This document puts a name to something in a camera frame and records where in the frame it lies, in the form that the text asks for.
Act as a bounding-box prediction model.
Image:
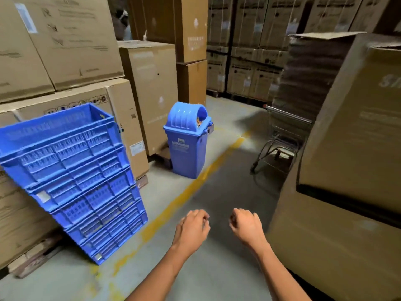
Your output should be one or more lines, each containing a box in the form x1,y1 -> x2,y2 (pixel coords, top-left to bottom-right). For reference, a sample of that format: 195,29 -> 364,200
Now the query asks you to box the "person's left hand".
171,209 -> 211,253

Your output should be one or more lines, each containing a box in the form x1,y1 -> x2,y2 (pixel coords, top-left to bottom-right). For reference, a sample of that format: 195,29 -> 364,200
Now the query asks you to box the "person's right hand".
228,208 -> 267,253

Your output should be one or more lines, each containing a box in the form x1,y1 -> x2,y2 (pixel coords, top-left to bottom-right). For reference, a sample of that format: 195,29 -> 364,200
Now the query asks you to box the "silver wire shopping cart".
250,105 -> 314,176

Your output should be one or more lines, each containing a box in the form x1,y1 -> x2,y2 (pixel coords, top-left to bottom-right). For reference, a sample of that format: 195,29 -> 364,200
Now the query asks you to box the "person's right forearm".
250,241 -> 312,301

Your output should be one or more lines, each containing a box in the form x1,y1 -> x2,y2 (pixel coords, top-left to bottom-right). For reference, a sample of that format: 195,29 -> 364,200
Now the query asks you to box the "person's left forearm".
124,242 -> 195,301

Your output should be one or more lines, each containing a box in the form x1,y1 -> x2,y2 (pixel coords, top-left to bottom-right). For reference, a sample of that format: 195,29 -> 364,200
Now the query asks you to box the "blue plastic trash bin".
162,102 -> 214,180

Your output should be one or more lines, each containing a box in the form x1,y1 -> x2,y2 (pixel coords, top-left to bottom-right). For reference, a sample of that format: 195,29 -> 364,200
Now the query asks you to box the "wooden pallet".
152,147 -> 173,170
8,233 -> 67,279

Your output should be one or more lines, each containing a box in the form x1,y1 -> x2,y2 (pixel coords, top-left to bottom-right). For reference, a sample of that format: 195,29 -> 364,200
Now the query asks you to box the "large plain cardboard box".
298,33 -> 401,217
265,144 -> 401,301

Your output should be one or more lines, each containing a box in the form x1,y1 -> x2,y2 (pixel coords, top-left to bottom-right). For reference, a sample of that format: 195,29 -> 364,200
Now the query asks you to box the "stack of blue plastic crates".
0,103 -> 149,266

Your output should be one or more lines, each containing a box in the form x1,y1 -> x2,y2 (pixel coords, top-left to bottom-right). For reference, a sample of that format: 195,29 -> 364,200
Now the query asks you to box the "pale tall cardboard box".
118,40 -> 179,158

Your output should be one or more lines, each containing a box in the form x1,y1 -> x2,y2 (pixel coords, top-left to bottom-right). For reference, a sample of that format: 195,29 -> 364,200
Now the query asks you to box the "brown plain cardboard box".
127,0 -> 208,64
176,59 -> 208,106

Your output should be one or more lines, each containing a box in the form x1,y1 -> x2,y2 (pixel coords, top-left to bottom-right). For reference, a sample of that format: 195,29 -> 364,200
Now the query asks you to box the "large printed cardboard box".
0,0 -> 125,105

